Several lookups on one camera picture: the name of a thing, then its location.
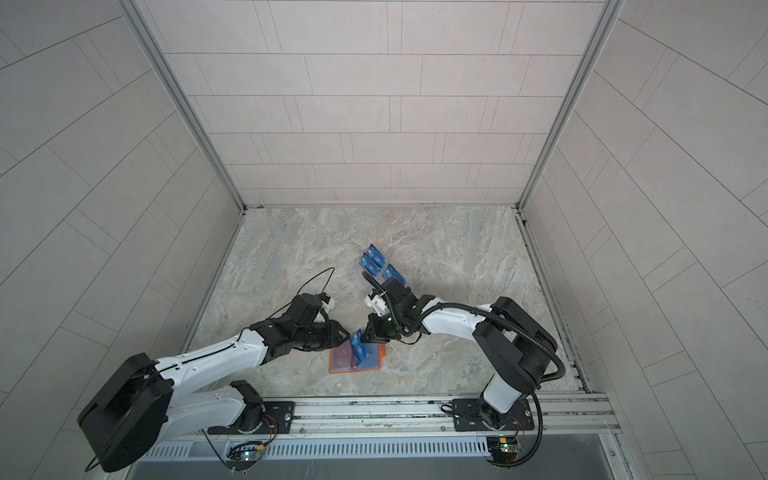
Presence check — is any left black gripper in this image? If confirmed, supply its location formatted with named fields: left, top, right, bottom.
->
left=293, top=321, right=355, bottom=352

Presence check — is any orange leather card holder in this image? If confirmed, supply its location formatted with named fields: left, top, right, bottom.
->
left=328, top=342, right=386, bottom=375

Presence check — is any blue vip card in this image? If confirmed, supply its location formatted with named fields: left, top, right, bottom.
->
left=350, top=329, right=370, bottom=366
left=360, top=254, right=381, bottom=277
left=366, top=244, right=388, bottom=268
left=383, top=264, right=407, bottom=286

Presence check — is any clear acrylic card display stand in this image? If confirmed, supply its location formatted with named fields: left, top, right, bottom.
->
left=359, top=259, right=410, bottom=302

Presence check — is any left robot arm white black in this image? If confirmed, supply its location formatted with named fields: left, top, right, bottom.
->
left=77, top=293, right=350, bottom=473

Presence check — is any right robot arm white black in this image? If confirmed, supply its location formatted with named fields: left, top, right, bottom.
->
left=362, top=275, right=566, bottom=430

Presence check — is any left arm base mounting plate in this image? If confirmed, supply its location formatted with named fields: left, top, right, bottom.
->
left=207, top=401, right=295, bottom=435

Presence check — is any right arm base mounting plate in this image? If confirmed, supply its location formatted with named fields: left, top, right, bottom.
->
left=441, top=398, right=535, bottom=432

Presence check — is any left green circuit board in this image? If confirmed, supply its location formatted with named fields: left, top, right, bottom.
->
left=226, top=441, right=266, bottom=471

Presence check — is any green circuit board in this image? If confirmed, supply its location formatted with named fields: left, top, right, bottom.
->
left=486, top=437, right=521, bottom=467
left=226, top=441, right=266, bottom=471

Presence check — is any right green circuit board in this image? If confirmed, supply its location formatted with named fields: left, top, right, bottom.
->
left=486, top=437, right=521, bottom=467

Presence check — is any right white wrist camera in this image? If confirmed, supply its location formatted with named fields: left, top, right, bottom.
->
left=364, top=294, right=389, bottom=317

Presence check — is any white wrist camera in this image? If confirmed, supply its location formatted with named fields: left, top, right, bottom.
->
left=364, top=294, right=389, bottom=317
left=318, top=292, right=334, bottom=311

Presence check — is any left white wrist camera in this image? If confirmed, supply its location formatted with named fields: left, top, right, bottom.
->
left=318, top=292, right=334, bottom=311

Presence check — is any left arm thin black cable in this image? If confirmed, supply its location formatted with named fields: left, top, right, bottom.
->
left=83, top=266, right=337, bottom=472

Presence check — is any black corrugated cable conduit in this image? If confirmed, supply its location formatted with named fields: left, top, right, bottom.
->
left=361, top=271, right=568, bottom=468

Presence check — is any aluminium mounting rail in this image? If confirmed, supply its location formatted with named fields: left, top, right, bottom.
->
left=149, top=388, right=621, bottom=444

